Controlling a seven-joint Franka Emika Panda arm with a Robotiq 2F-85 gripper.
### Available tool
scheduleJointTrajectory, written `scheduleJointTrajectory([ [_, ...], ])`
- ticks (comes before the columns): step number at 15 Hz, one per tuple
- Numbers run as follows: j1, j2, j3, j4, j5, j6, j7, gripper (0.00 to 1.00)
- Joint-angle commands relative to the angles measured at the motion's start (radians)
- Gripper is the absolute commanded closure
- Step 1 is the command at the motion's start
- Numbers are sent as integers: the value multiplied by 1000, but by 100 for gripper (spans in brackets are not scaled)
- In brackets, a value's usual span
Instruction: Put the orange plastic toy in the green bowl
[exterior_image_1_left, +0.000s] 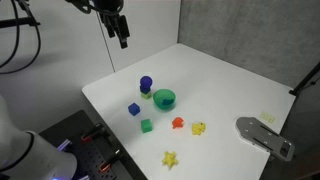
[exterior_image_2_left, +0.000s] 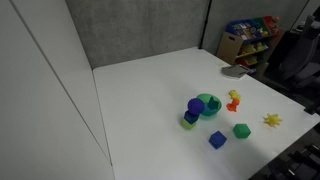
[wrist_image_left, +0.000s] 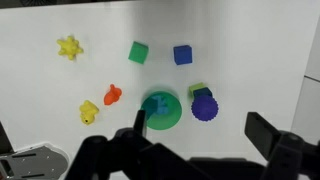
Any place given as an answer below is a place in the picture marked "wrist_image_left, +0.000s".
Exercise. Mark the purple ridged ball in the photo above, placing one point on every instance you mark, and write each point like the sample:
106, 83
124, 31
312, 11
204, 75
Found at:
204, 108

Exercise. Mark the yellow spiky star toy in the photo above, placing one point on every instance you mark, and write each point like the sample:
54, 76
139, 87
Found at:
69, 47

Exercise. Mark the green cube block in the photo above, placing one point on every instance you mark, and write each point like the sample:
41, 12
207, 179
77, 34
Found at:
138, 52

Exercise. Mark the blue cube block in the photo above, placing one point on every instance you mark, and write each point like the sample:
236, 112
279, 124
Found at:
182, 54

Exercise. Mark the green plastic bowl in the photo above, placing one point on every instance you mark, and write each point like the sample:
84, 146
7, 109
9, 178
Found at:
162, 122

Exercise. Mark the blue toy inside bowl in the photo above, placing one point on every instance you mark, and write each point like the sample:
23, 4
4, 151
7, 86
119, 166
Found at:
162, 107

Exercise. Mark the orange plastic toy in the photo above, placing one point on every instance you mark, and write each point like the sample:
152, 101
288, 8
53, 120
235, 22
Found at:
113, 95

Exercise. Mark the yellow duck toy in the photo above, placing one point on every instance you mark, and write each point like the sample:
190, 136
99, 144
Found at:
88, 110

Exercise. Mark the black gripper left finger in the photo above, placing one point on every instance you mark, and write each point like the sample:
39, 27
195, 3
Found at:
140, 122

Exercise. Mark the dark blue small block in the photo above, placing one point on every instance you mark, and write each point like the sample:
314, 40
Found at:
202, 92

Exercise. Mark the lime green small block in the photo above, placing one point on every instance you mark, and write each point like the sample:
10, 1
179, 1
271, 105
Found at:
194, 87

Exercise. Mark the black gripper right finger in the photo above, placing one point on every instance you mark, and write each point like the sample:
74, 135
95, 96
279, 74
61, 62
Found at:
261, 133

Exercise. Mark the grey metal mounting plate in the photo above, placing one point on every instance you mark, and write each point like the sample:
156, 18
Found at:
43, 162

